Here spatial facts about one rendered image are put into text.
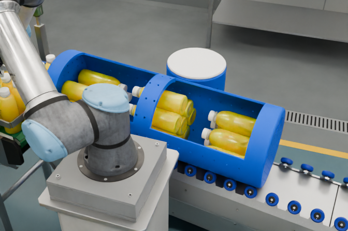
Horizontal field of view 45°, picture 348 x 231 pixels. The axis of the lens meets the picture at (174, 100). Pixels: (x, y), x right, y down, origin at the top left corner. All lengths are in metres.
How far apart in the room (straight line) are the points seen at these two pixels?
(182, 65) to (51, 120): 1.05
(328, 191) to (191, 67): 0.81
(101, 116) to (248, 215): 0.72
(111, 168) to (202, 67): 0.94
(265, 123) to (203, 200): 0.40
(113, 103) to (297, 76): 3.06
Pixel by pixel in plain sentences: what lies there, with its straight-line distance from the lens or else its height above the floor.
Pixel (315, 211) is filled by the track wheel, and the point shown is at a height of 0.98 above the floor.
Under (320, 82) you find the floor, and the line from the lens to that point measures 3.97.
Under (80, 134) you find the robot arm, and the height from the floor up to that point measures 1.40.
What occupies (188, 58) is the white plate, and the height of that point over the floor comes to 1.04.
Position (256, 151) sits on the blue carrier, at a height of 1.17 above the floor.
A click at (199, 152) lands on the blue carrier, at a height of 1.10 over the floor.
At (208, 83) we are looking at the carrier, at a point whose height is 1.00.
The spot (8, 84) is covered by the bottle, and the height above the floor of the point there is 1.07.
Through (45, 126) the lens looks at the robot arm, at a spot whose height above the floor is 1.44.
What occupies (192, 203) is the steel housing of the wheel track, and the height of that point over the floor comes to 0.84.
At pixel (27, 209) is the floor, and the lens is 2.80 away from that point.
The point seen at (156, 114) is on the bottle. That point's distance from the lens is 1.49.
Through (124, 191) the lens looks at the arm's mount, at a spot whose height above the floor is 1.22.
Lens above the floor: 2.06
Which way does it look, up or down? 36 degrees down
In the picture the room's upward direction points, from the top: 1 degrees clockwise
